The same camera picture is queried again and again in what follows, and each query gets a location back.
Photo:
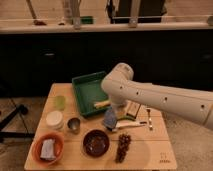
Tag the cream corn cob toy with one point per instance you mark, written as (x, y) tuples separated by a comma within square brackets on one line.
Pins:
[(101, 104)]

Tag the black chair base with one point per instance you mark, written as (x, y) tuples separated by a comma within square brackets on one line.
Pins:
[(20, 110)]

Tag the small metal cup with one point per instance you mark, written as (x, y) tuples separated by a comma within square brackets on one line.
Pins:
[(74, 125)]

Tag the dark brown bowl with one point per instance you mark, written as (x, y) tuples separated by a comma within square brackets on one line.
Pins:
[(96, 143)]

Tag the silver fork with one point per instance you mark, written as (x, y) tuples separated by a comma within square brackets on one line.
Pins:
[(149, 119)]

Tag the green plastic tray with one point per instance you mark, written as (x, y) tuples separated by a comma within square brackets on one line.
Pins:
[(87, 91)]

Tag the translucent green cup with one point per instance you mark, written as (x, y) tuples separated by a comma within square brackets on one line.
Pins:
[(60, 102)]

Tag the orange plastic bowl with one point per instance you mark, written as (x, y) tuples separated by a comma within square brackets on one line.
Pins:
[(58, 148)]

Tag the bunch of dark grapes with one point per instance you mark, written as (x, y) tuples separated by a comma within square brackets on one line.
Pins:
[(123, 147)]

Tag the white round container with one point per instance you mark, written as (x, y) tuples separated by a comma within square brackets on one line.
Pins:
[(54, 120)]

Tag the wooden block box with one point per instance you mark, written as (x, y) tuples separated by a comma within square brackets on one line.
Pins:
[(133, 109)]

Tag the blue sponge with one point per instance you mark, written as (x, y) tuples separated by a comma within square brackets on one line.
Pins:
[(110, 119)]

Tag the green box on shelf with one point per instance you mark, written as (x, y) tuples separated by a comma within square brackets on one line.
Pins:
[(87, 20)]

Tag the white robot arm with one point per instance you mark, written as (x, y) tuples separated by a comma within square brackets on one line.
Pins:
[(193, 105)]

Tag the wooden folding table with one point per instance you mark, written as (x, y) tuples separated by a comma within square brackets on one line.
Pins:
[(149, 150)]

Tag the grey folded cloth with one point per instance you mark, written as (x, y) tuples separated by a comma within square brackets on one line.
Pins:
[(47, 150)]

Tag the green pepper toy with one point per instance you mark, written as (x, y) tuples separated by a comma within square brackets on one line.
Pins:
[(126, 117)]

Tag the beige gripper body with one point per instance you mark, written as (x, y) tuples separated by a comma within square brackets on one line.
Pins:
[(118, 109)]

